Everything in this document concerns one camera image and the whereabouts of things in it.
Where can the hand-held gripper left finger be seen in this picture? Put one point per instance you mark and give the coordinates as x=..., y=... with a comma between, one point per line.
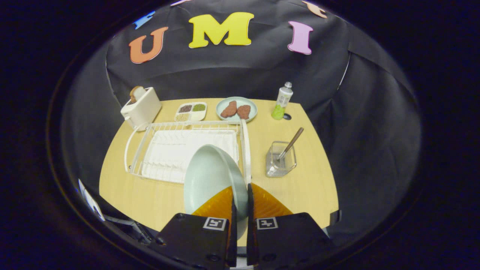
x=195, y=240

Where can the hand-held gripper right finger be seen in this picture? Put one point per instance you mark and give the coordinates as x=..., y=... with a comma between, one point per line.
x=288, y=240

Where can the pale green plate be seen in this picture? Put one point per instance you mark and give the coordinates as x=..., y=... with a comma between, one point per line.
x=210, y=176

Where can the clear plastic basket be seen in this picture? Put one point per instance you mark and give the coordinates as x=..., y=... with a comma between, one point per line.
x=273, y=170

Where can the small round meat dish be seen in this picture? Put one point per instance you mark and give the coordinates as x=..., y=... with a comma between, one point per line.
x=240, y=99

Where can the white ribbed drain tray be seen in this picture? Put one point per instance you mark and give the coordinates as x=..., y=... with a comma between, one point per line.
x=168, y=150

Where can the white divided seed tray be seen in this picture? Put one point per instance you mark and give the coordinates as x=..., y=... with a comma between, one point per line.
x=197, y=115

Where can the brown meat patty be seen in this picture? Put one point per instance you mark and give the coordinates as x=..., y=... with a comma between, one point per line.
x=228, y=109
x=243, y=111

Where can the green white bottle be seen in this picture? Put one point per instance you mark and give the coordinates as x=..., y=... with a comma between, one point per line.
x=281, y=103

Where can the white toaster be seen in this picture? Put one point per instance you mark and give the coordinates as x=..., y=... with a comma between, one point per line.
x=144, y=108

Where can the black backdrop cloth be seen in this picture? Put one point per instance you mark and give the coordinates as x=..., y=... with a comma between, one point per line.
x=356, y=112

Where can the brown bread slice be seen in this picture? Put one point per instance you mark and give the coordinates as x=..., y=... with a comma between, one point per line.
x=138, y=93

